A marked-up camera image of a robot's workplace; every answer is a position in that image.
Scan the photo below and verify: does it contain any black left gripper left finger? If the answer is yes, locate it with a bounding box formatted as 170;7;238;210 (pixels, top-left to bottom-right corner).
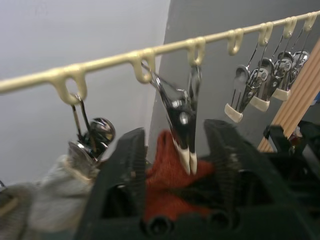
74;126;149;240

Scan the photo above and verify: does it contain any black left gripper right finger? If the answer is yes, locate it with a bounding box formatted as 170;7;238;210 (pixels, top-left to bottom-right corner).
203;119;320;240

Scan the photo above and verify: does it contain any rust red knitted sock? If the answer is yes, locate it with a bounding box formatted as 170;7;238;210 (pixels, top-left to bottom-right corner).
144;129;219;222

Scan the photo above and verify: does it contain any chrome clip with cream tips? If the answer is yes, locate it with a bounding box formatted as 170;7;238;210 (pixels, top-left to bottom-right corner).
224;41;259;124
249;42;276;113
141;61;203;176
67;92;117;165
271;33;295;102
289;26;312;90

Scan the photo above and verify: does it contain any cream clip hanger bar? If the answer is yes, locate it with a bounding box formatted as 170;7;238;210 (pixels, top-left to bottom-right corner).
0;9;320;105

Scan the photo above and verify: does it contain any light grey sock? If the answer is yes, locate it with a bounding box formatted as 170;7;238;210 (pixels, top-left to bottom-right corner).
0;147;107;235

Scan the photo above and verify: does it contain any wooden dowel stand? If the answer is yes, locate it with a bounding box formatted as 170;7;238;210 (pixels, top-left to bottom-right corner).
256;44;320;154

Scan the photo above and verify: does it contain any black stand bracket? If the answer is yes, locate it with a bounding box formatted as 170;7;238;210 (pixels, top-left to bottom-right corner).
262;119;320;182

